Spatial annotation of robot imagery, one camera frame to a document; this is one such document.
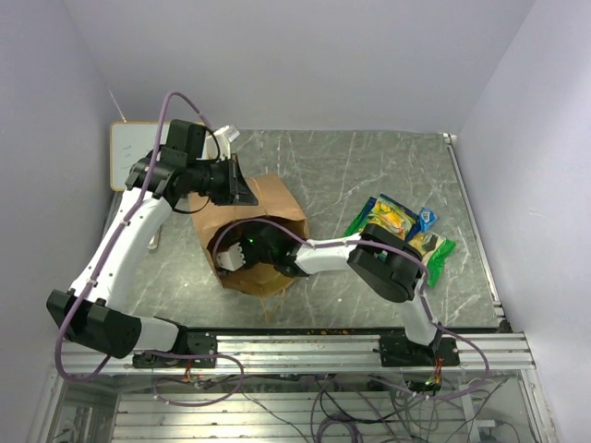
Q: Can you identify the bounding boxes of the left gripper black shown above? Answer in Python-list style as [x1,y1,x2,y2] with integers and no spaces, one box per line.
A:
[188,153,259,206]

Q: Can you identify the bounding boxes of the brown paper bag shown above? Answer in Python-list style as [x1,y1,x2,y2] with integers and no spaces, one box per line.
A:
[187,173,311,324]

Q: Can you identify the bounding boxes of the yellow green snack bag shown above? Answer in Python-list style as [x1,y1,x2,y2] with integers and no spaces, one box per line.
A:
[365,194,419,241]

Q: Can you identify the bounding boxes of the blue cookie snack pack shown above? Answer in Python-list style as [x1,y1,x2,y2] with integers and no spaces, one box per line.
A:
[417,207,438,233]

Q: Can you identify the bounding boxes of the green cassava chips bag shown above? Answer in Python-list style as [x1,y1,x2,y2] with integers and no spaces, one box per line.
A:
[344,197,456,288]

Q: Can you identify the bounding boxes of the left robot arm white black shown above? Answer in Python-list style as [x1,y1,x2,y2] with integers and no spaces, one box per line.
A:
[46,119,258,366]

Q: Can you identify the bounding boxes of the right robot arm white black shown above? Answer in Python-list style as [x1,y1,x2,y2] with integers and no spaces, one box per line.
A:
[237,220,442,365]

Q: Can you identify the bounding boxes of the white marker pen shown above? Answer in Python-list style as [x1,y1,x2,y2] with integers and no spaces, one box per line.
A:
[147,227,162,251]

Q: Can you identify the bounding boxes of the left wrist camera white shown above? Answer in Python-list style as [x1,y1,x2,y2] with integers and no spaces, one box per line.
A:
[214,126,240,160]

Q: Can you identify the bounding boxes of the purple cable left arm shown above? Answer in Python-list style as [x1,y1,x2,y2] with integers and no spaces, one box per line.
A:
[54,90,218,383]

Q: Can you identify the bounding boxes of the small whiteboard wooden frame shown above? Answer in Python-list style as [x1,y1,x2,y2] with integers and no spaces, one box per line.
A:
[110,122,157,192]

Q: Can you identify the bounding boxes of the aluminium mounting rail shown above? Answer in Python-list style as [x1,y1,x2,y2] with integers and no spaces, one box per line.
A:
[50,328,537,375]

